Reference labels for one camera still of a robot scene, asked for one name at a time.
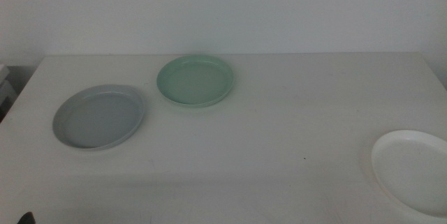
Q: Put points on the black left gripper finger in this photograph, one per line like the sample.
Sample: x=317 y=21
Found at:
x=27 y=218

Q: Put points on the grey shallow bowl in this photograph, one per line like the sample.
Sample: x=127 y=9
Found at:
x=99 y=119

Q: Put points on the green shallow bowl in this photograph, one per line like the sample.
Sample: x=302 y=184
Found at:
x=195 y=81

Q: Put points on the white shallow bowl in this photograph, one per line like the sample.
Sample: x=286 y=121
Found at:
x=413 y=171

